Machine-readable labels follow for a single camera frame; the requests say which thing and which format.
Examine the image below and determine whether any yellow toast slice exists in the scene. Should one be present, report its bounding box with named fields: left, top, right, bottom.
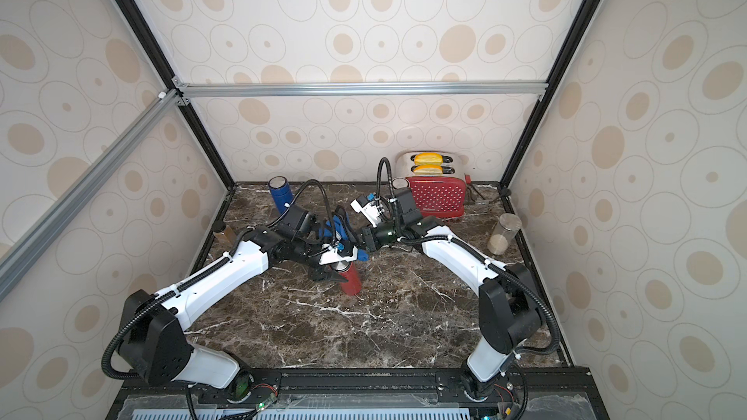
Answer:
left=412, top=153, right=444, bottom=165
left=412, top=164, right=444, bottom=176

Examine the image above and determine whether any left aluminium frame bar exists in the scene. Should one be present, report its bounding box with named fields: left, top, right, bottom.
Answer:
left=1, top=89, right=179, bottom=298

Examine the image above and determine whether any left black frame post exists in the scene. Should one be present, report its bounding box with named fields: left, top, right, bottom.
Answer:
left=114, top=0, right=235, bottom=191

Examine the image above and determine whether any blue thermos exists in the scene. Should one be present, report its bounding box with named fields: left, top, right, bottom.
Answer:
left=268, top=176, right=294, bottom=215

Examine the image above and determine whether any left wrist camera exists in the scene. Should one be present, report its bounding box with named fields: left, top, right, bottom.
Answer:
left=279, top=203, right=360, bottom=266

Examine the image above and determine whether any small brown bottle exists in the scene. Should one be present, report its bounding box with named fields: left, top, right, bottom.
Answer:
left=211, top=220, right=237, bottom=248

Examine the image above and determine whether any red polka dot toaster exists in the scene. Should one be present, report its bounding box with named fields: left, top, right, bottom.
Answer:
left=395, top=152, right=471, bottom=219

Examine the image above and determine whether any front yellow toast slice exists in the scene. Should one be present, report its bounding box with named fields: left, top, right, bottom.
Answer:
left=412, top=164, right=444, bottom=176

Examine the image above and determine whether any glass jar with powder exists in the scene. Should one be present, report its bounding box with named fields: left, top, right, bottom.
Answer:
left=487, top=213, right=523, bottom=256

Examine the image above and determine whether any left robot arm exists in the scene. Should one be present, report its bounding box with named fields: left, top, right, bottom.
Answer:
left=101, top=227, right=357, bottom=390

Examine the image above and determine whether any red thermos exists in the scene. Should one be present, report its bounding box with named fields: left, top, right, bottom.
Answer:
left=334, top=262, right=362, bottom=296

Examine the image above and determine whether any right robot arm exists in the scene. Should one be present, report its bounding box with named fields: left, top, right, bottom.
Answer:
left=361, top=218, right=561, bottom=389

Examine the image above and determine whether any horizontal aluminium frame bar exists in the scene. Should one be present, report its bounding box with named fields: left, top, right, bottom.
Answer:
left=179, top=80, right=548, bottom=98

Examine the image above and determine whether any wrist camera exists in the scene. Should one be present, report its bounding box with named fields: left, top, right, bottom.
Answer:
left=279, top=203, right=360, bottom=266
left=349, top=187, right=424, bottom=229

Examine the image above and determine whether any toaster power cable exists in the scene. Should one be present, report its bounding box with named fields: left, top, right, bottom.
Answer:
left=466, top=182, right=513, bottom=205

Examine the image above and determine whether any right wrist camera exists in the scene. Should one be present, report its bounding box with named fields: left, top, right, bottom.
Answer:
left=349, top=187, right=424, bottom=229

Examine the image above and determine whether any pink thermos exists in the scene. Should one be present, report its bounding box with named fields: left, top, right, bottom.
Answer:
left=392, top=178, right=410, bottom=190

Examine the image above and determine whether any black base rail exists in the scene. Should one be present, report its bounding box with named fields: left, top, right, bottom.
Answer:
left=106, top=367, right=609, bottom=419

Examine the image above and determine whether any blue cleaning cloth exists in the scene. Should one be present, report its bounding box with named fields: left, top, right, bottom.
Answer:
left=317, top=213, right=369, bottom=263

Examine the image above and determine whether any rear yellow toast slice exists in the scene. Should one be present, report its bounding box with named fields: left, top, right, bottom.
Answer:
left=412, top=153, right=444, bottom=165

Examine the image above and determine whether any black frame post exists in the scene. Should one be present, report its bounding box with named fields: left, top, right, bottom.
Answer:
left=114, top=0, right=235, bottom=191
left=499, top=0, right=602, bottom=196

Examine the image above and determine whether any right black frame post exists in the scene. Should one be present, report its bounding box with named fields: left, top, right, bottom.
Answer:
left=499, top=0, right=602, bottom=196

